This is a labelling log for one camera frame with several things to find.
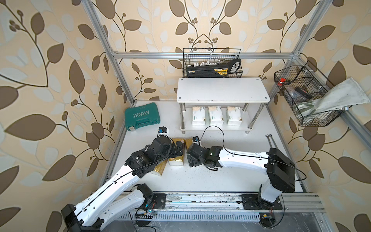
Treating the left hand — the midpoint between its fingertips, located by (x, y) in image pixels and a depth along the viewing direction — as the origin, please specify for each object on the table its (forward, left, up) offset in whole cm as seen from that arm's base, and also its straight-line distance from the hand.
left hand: (177, 145), depth 72 cm
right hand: (+1, -10, -15) cm, 18 cm away
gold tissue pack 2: (-2, +1, -15) cm, 15 cm away
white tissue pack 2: (+28, -24, -9) cm, 38 cm away
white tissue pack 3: (+27, -36, -9) cm, 46 cm away
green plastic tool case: (+32, +30, -16) cm, 47 cm away
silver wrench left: (+18, -60, -20) cm, 66 cm away
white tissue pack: (+27, -12, -9) cm, 31 cm away
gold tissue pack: (-6, +11, -16) cm, 20 cm away
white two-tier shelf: (+24, -38, +14) cm, 47 cm away
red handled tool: (+36, -61, +14) cm, 72 cm away
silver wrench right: (+19, -62, -19) cm, 68 cm away
